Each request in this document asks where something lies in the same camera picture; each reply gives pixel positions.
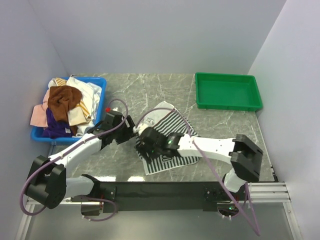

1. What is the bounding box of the green white striped towel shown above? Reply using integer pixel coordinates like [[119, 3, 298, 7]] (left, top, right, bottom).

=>
[[137, 101, 200, 175]]

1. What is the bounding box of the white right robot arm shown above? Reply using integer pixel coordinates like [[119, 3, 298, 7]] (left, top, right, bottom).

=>
[[133, 124, 263, 200]]

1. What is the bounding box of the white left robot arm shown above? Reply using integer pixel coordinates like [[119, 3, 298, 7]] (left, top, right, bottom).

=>
[[20, 110, 135, 209]]

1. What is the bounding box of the cream yellow striped towel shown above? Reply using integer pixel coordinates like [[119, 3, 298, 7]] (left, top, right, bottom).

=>
[[47, 77, 95, 127]]

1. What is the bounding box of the brown towel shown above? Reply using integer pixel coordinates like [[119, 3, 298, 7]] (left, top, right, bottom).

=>
[[48, 85, 82, 124]]

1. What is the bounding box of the purple towel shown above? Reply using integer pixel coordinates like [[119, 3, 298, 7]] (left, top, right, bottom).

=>
[[41, 108, 72, 139]]

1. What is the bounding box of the pink towel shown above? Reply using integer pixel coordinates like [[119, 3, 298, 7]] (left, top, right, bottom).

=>
[[30, 89, 50, 128]]

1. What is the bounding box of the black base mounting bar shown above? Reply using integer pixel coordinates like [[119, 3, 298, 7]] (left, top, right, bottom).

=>
[[70, 181, 245, 216]]

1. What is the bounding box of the blue plastic bin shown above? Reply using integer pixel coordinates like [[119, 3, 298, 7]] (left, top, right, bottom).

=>
[[30, 76, 107, 145]]

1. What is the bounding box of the green plastic tray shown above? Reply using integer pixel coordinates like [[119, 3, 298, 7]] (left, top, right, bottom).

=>
[[195, 72, 263, 112]]

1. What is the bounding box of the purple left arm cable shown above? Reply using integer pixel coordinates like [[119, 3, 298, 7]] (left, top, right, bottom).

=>
[[19, 99, 129, 222]]

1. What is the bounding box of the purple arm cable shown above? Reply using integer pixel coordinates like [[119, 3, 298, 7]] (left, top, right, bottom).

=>
[[136, 107, 261, 237], [19, 99, 129, 222]]

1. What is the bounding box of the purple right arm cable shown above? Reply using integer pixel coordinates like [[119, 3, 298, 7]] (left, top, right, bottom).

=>
[[136, 107, 261, 237]]

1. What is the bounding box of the aluminium frame rail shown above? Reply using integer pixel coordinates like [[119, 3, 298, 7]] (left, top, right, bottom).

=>
[[14, 144, 303, 240]]

